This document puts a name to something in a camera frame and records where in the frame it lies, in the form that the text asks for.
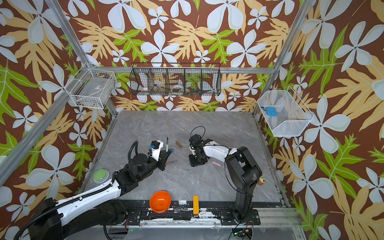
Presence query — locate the aluminium corner frame post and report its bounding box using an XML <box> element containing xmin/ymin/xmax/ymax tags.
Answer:
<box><xmin>251</xmin><ymin>0</ymin><xmax>317</xmax><ymax>116</ymax></box>

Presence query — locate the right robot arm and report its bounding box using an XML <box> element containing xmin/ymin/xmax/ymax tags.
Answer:
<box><xmin>189</xmin><ymin>134</ymin><xmax>262</xmax><ymax>223</ymax></box>

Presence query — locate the white wire basket right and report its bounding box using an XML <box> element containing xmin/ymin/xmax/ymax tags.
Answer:
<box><xmin>258</xmin><ymin>88</ymin><xmax>314</xmax><ymax>138</ymax></box>

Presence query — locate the small red yellow toy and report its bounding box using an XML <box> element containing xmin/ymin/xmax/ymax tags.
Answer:
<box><xmin>258</xmin><ymin>177</ymin><xmax>265</xmax><ymax>186</ymax></box>

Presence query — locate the green push button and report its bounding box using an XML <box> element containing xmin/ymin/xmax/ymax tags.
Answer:
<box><xmin>92</xmin><ymin>169</ymin><xmax>110</xmax><ymax>184</ymax></box>

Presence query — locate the orange bowl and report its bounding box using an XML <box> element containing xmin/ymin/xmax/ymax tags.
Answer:
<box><xmin>150</xmin><ymin>191</ymin><xmax>172</xmax><ymax>214</ymax></box>

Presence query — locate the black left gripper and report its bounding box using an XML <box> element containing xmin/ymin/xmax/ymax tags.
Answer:
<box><xmin>137</xmin><ymin>148</ymin><xmax>171</xmax><ymax>183</ymax></box>

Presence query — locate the yellow block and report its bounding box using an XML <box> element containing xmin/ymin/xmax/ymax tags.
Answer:
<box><xmin>193</xmin><ymin>195</ymin><xmax>200</xmax><ymax>215</ymax></box>

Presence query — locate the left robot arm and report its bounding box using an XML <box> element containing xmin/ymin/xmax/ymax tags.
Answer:
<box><xmin>14</xmin><ymin>140</ymin><xmax>174</xmax><ymax>240</ymax></box>

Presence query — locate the white wire basket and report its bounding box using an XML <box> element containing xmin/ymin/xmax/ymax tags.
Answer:
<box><xmin>258</xmin><ymin>88</ymin><xmax>314</xmax><ymax>138</ymax></box>
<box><xmin>66</xmin><ymin>64</ymin><xmax>117</xmax><ymax>109</ymax></box>

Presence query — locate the black wire basket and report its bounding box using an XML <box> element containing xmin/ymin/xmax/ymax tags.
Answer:
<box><xmin>128</xmin><ymin>63</ymin><xmax>222</xmax><ymax>96</ymax></box>

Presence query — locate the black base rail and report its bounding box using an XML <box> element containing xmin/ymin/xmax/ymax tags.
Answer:
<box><xmin>98</xmin><ymin>198</ymin><xmax>261</xmax><ymax>226</ymax></box>

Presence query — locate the blue object in basket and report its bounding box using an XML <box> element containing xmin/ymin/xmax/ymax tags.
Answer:
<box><xmin>264</xmin><ymin>107</ymin><xmax>278</xmax><ymax>117</ymax></box>

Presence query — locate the white wire basket left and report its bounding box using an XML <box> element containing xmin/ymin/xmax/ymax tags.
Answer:
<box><xmin>66</xmin><ymin>64</ymin><xmax>117</xmax><ymax>109</ymax></box>

